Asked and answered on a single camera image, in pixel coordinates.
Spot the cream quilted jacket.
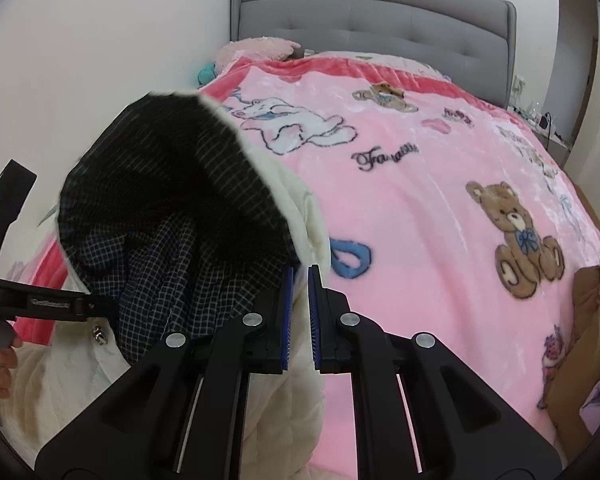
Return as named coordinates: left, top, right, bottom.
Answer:
left=1, top=93, right=329, bottom=479

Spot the brown garment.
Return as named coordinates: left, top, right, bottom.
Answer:
left=545, top=263, right=600, bottom=460

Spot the pink cartoon fleece blanket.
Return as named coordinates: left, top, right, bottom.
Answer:
left=1, top=53, right=600, bottom=479

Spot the grey bedside table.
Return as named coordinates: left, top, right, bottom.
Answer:
left=508, top=106, right=571, bottom=168

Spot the teal plush toy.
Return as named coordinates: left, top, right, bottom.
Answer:
left=196, top=62, right=216, bottom=87

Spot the grey upholstered headboard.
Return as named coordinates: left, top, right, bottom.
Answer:
left=230, top=0, right=517, bottom=107

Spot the person's left hand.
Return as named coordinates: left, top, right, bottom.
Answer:
left=0, top=319, right=22, bottom=400

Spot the pink fluffy pillow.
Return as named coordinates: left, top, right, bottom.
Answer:
left=214, top=37, right=301, bottom=75

